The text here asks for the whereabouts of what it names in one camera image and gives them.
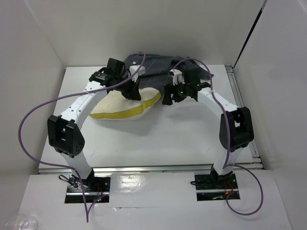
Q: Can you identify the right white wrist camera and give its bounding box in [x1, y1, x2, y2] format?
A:
[168, 69, 185, 85]

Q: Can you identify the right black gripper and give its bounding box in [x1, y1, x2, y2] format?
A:
[162, 80, 190, 105]

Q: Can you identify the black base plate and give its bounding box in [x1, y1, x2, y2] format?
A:
[65, 175, 111, 194]
[190, 174, 238, 190]

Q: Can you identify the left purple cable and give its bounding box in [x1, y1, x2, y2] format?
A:
[18, 50, 147, 223]

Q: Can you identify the aluminium rail front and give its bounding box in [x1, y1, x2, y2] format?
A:
[38, 163, 264, 174]

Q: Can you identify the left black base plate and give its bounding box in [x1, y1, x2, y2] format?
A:
[65, 175, 111, 194]

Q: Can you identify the dark grey plaid pillowcase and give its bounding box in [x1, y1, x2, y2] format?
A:
[138, 54, 209, 92]

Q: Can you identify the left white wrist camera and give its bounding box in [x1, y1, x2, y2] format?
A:
[129, 65, 145, 82]

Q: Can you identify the clear plastic object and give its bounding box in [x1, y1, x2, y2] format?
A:
[4, 214, 38, 230]

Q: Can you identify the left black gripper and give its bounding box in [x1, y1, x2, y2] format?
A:
[115, 74, 141, 100]

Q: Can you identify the dark vertical frame pole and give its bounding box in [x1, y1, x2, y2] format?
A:
[233, 0, 267, 68]

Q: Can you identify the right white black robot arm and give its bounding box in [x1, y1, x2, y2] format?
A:
[162, 69, 254, 188]

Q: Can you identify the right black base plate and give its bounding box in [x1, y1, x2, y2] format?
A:
[190, 174, 238, 190]

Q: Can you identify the cream yellow pillow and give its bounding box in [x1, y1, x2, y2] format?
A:
[89, 87, 161, 120]

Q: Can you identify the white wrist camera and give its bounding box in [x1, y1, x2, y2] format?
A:
[168, 69, 185, 85]
[129, 65, 145, 82]

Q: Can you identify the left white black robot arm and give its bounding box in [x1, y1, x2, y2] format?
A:
[47, 58, 145, 191]

